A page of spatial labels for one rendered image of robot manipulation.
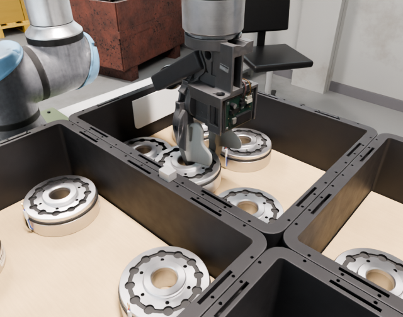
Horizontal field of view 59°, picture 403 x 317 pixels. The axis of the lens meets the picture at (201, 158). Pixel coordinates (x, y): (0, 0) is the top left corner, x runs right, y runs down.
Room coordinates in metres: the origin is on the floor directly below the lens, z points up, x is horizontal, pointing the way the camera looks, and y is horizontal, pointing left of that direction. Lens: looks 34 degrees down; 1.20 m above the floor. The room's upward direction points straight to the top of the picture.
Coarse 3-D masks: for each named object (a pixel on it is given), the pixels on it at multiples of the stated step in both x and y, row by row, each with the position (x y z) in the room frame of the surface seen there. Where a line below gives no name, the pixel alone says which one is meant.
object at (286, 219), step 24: (120, 96) 0.60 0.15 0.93; (264, 96) 0.60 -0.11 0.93; (72, 120) 0.51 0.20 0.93; (336, 120) 0.51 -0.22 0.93; (120, 144) 0.43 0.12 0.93; (360, 144) 0.44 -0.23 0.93; (336, 168) 0.38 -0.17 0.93; (312, 192) 0.33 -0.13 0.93; (240, 216) 0.29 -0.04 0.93; (288, 216) 0.29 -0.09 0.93
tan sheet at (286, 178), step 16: (176, 144) 0.60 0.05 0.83; (272, 160) 0.54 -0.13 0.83; (288, 160) 0.54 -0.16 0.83; (224, 176) 0.49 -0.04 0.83; (240, 176) 0.49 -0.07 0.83; (256, 176) 0.49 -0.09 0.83; (272, 176) 0.49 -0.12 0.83; (288, 176) 0.49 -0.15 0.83; (304, 176) 0.49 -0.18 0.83; (320, 176) 0.49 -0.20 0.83; (272, 192) 0.45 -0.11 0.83; (288, 192) 0.45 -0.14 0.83
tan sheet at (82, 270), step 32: (0, 224) 0.38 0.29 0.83; (96, 224) 0.38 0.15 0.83; (128, 224) 0.38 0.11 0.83; (32, 256) 0.32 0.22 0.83; (64, 256) 0.32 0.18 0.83; (96, 256) 0.32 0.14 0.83; (128, 256) 0.32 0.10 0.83; (0, 288) 0.27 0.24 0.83; (32, 288) 0.27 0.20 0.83; (64, 288) 0.27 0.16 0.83; (96, 288) 0.27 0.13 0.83; (160, 288) 0.27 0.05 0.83
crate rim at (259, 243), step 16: (48, 128) 0.48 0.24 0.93; (64, 128) 0.49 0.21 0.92; (80, 128) 0.48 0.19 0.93; (0, 144) 0.43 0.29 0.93; (96, 144) 0.43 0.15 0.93; (128, 160) 0.40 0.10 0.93; (144, 176) 0.36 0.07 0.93; (176, 192) 0.33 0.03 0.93; (192, 192) 0.33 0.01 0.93; (208, 208) 0.30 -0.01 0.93; (224, 224) 0.28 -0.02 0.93; (240, 224) 0.27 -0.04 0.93; (256, 240) 0.25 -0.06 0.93; (240, 256) 0.23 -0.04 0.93; (256, 256) 0.23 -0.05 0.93; (224, 272) 0.21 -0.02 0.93; (240, 272) 0.21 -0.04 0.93; (208, 288) 0.20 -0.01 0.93; (224, 288) 0.20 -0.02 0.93; (192, 304) 0.18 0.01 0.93; (208, 304) 0.18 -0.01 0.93
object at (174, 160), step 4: (176, 156) 0.46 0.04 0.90; (180, 156) 0.46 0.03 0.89; (172, 160) 0.45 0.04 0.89; (176, 160) 0.45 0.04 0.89; (172, 164) 0.44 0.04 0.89; (176, 164) 0.44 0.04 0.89; (196, 164) 0.43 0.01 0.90; (200, 164) 0.44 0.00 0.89; (176, 168) 0.43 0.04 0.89; (180, 168) 0.43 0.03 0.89; (184, 168) 0.43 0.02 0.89; (188, 168) 0.43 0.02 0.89; (192, 168) 0.43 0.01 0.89; (196, 168) 0.43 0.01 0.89
